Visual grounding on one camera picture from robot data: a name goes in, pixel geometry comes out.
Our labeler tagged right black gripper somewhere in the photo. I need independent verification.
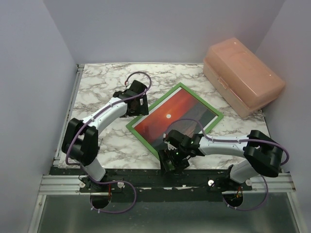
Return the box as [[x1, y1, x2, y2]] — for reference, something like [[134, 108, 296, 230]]
[[158, 146, 190, 176]]

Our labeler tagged sunset photo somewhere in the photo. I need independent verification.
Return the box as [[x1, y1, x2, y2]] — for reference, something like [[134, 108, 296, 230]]
[[133, 87, 218, 150]]

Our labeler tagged green wooden picture frame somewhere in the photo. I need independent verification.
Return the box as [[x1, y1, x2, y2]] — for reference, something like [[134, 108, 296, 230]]
[[125, 82, 225, 161]]

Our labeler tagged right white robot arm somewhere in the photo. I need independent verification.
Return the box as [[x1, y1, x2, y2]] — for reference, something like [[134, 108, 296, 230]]
[[158, 130, 285, 191]]

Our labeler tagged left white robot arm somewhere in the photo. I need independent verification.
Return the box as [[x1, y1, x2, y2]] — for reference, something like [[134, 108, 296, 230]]
[[61, 87, 149, 192]]

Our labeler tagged pink plastic storage box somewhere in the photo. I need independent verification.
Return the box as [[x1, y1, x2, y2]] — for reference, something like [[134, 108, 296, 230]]
[[203, 38, 285, 118]]

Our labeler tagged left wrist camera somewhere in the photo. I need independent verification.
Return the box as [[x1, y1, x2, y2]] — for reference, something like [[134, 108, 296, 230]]
[[125, 80, 147, 97]]

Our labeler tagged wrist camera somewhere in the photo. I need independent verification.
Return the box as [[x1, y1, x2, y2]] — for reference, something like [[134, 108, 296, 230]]
[[163, 130, 186, 150], [125, 80, 147, 97]]

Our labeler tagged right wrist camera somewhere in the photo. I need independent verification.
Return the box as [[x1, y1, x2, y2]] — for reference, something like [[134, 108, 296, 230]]
[[163, 130, 186, 150]]

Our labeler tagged aluminium rail frame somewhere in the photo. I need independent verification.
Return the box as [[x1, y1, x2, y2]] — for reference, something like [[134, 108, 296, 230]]
[[26, 63, 86, 233]]

